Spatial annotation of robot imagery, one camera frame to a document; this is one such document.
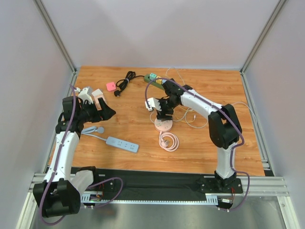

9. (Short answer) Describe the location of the teal charger plug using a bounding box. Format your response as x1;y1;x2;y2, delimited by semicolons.
149;73;157;80

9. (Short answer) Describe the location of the light blue power strip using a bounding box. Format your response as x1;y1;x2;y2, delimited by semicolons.
81;126;139;153

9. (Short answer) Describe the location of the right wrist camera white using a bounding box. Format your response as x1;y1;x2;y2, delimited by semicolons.
145;98;162;112

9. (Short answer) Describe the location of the grey slotted cable duct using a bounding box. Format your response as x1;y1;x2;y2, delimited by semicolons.
81;193;233;206

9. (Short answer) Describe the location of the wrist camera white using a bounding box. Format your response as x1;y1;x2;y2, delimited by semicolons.
145;98;162;112
78;86;93;104

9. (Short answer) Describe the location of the yellow usb cable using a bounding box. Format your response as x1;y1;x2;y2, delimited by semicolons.
173;106;196;124

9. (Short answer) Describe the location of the white usb cable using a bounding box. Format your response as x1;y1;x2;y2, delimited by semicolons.
149;66;258;129

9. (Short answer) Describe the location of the pink charger plug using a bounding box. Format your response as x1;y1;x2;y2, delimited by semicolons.
106;82;117;92

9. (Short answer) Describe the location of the green power strip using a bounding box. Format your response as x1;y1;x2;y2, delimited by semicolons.
144;74;164;91

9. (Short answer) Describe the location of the black power cord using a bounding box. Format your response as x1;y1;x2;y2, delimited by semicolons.
112;71;145;98

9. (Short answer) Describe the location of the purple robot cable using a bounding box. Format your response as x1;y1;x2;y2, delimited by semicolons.
144;77;251;213
38;83;124;226

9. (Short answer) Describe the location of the black base mat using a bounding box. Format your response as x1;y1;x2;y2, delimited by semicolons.
70;167;244;201

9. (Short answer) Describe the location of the pink round power strip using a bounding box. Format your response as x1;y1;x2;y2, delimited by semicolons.
153;118;180;152

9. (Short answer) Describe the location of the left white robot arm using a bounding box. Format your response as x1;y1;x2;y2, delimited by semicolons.
33;96;116;218

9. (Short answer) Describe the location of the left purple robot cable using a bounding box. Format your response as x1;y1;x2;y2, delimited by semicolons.
38;83;124;226

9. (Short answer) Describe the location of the white charger plug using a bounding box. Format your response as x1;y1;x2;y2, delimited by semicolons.
92;89;103;97

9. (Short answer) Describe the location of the beige patterned cube charger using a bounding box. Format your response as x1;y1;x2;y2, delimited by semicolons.
93;94;104;110

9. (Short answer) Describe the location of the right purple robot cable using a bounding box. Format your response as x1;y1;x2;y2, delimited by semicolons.
144;77;251;213

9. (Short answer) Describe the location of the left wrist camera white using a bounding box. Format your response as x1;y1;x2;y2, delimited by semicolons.
78;86;93;104

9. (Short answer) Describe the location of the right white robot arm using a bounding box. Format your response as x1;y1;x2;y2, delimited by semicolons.
146;80;244;182

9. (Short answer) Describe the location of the yellow charger plug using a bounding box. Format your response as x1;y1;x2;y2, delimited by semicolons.
155;76;163;85

